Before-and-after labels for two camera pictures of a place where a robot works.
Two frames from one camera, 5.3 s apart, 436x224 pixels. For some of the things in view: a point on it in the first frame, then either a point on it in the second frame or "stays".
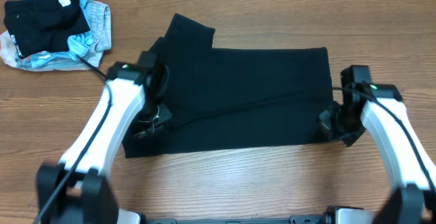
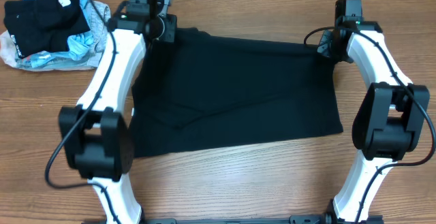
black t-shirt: [227, 98] stays
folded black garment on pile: [44, 24] stays
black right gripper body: [331, 123] → [325, 47]
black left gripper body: [150, 126] → [168, 28]
